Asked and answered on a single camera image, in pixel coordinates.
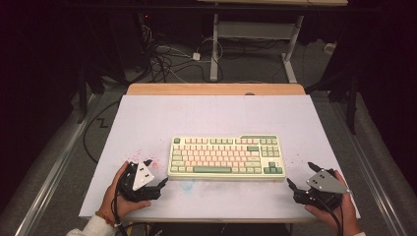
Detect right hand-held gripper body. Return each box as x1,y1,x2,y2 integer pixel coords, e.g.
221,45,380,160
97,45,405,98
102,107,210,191
292,168,351,211

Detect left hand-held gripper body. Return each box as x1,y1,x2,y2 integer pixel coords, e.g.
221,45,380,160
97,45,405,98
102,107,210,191
117,160,162,203

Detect cream pink green keyboard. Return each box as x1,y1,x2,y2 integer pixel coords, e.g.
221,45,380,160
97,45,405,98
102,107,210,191
167,134,287,182

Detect person's right hand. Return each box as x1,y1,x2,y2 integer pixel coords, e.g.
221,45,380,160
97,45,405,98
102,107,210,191
304,169,362,236

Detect person's left hand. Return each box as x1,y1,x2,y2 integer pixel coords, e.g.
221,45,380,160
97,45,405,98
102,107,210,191
97,160,152,227

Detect black metal stand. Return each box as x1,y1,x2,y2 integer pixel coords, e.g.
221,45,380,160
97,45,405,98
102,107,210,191
76,63,106,125
304,63,361,136

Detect white table mat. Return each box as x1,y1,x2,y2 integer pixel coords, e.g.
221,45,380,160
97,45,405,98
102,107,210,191
78,94,361,220

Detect white power strip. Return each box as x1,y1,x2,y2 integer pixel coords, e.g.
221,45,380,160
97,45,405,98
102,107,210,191
323,41,338,55

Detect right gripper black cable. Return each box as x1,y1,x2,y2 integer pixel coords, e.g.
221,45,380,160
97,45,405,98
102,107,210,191
314,196,345,236

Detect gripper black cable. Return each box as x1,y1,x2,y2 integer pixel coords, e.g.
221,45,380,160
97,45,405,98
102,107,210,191
111,170,130,236
314,196,345,236

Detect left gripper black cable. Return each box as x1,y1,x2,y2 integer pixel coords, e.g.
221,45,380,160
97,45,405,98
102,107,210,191
111,170,130,236

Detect metal floor rail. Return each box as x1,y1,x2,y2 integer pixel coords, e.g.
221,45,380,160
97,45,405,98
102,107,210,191
329,100,408,236
13,93,100,236

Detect orange bracelet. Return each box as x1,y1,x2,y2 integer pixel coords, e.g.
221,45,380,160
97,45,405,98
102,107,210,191
94,210,116,228

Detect black floor cable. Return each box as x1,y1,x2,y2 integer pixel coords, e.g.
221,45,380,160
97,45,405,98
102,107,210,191
82,99,121,165

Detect tangle of floor cables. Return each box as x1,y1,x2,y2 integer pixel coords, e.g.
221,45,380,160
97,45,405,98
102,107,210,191
137,13,227,84

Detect white metal desk frame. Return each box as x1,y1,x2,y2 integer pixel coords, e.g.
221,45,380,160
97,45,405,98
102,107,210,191
196,0,349,84

